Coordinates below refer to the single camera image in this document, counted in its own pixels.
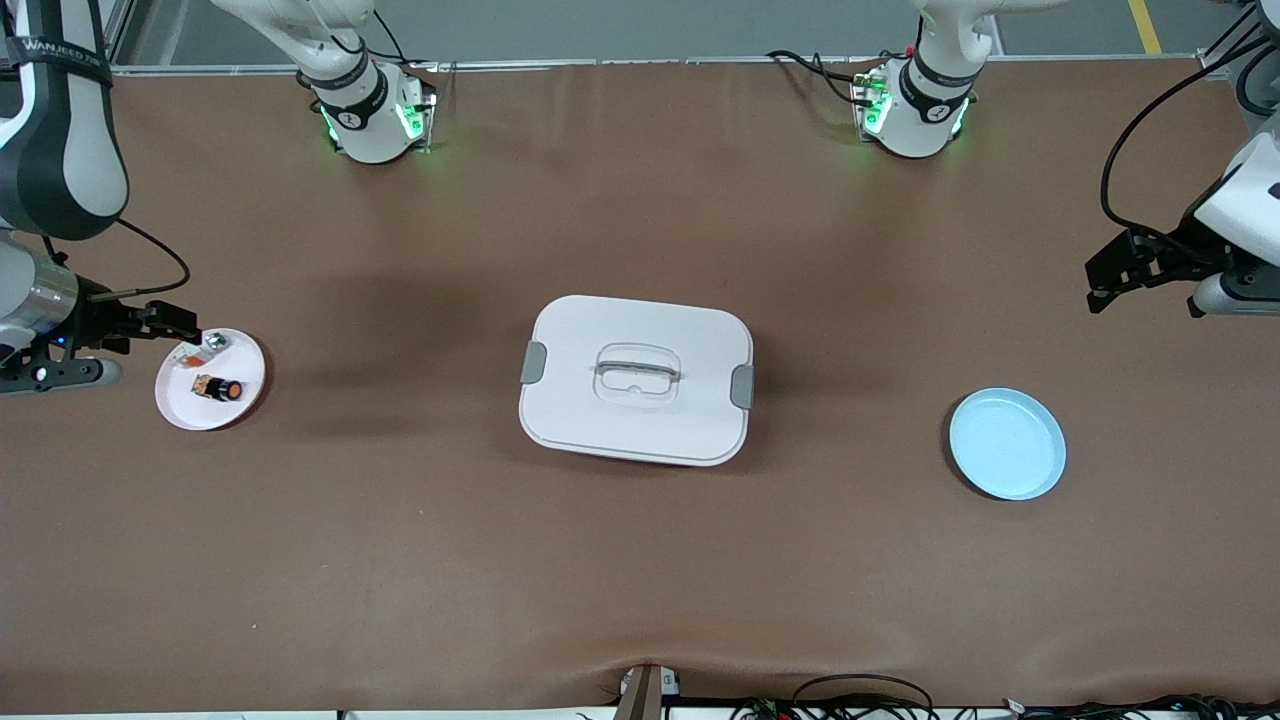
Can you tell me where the recessed lid handle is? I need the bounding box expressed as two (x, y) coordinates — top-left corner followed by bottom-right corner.
(594, 343), (683, 409)

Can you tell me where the pink round plate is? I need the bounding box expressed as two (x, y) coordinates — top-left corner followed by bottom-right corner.
(155, 327), (269, 432)

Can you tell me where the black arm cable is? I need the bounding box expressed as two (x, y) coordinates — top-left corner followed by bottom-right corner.
(1235, 45), (1280, 116)
(45, 218), (191, 301)
(1100, 55), (1280, 256)

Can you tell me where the silver table edge rail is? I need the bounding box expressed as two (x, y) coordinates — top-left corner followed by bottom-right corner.
(110, 55), (1231, 79)

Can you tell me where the black looped cable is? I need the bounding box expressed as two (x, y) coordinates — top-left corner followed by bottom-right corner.
(790, 674), (938, 720)

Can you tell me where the aluminium frame profile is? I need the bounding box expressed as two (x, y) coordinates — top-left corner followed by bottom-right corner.
(100, 0), (138, 73)
(1195, 0), (1280, 81)

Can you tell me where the light blue round plate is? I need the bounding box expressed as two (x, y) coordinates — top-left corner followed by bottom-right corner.
(948, 387), (1068, 502)

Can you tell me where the black base cable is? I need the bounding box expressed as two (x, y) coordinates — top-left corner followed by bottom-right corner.
(765, 48), (886, 109)
(325, 8), (441, 73)

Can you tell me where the tangled cable bundle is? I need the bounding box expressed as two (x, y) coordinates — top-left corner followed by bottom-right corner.
(730, 693), (1280, 720)

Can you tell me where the brown table cover mat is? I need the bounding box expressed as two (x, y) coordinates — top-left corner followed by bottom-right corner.
(0, 58), (1280, 716)

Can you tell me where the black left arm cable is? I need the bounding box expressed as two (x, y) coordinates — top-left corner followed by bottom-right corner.
(1100, 55), (1280, 256)
(1235, 45), (1280, 116)

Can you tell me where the white lidded storage box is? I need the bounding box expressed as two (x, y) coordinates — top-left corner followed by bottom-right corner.
(518, 294), (756, 468)

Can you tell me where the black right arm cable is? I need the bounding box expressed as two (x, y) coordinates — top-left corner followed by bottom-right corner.
(45, 218), (191, 301)

